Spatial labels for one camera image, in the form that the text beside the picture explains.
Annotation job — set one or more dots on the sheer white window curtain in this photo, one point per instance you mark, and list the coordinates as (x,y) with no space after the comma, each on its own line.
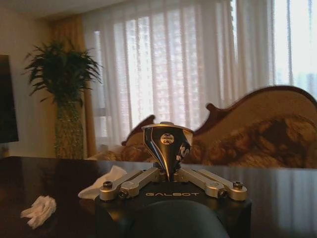
(188,69)

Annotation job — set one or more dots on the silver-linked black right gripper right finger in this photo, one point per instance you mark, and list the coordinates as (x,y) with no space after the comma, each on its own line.
(213,184)

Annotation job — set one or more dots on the golden yellow drape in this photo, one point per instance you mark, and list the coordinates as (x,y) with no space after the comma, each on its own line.
(76,89)

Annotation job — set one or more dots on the carved wooden upholstered sofa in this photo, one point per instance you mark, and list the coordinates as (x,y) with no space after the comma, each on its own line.
(247,134)

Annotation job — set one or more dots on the black flat television screen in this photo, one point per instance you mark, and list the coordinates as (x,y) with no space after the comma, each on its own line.
(7,99)

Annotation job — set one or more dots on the crumpled white tissue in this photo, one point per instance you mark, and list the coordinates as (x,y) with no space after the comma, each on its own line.
(39,210)
(109,182)

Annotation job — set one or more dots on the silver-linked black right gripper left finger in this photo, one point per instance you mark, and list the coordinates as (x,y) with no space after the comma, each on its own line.
(135,182)

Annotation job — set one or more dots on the tall green potted plant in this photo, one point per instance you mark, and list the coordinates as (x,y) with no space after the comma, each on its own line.
(63,99)

